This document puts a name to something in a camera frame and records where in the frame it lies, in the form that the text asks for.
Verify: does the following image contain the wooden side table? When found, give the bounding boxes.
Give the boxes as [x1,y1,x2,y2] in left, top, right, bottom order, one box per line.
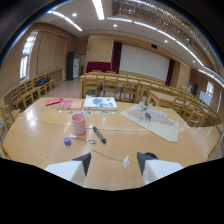
[146,90,188,109]

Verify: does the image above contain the clear plastic model pieces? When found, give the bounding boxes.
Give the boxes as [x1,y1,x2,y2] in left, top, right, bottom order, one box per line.
[126,102,177,127]

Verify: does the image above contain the window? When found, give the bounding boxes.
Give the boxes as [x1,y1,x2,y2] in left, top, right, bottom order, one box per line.
[19,31,38,83]

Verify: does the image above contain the white book with grey print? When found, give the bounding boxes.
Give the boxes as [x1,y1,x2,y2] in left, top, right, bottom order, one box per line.
[83,95,119,111]

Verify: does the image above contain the pink and orange book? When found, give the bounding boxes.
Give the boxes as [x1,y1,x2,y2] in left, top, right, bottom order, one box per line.
[55,99,84,111]

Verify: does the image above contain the red covered podium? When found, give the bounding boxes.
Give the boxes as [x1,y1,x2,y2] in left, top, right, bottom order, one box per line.
[85,61,112,74]

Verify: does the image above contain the thin stick with white flower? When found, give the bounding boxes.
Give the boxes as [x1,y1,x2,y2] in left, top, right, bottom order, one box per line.
[92,149,131,169]

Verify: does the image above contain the dark red curtain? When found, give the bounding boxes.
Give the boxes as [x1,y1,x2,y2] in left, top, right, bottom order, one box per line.
[111,41,123,74]

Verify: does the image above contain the dark bag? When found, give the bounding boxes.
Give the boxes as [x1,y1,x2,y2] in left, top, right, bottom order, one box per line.
[34,76,52,87]

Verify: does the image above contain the black round object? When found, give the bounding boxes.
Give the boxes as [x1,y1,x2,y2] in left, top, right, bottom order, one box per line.
[144,152,159,160]

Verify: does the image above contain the pink cup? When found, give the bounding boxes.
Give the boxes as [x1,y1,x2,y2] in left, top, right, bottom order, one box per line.
[71,113,87,136]

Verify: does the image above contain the black marker pen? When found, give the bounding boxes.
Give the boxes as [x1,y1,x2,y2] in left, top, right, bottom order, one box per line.
[92,125,107,145]

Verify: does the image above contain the wooden chair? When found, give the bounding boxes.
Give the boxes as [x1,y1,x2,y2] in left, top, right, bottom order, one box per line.
[82,73,100,98]
[101,74,120,99]
[119,77,141,103]

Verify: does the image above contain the metal spoon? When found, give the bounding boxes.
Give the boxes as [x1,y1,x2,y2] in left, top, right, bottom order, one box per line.
[69,134,98,145]

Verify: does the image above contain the red packet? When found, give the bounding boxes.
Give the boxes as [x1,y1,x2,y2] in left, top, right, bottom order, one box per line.
[44,97,64,107]

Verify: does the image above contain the white projection screen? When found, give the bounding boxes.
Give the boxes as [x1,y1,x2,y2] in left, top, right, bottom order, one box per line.
[118,43,171,83]

